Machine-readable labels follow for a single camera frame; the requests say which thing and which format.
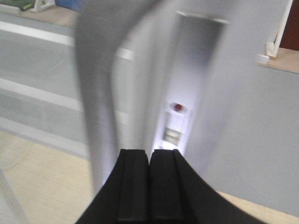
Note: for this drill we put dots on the brown wooden door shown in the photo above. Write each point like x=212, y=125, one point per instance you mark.
x=290, y=39

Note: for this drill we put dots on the white sliding glass door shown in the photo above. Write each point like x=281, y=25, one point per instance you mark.
x=244, y=131

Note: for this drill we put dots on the grey metal door handle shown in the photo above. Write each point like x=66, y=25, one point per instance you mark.
x=101, y=28

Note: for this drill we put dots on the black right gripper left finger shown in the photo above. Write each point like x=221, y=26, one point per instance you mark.
x=123, y=199

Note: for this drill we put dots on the white triangular wooden brace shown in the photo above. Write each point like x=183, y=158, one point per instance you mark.
x=273, y=42

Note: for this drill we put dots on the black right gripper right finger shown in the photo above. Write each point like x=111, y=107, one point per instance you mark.
x=178, y=195

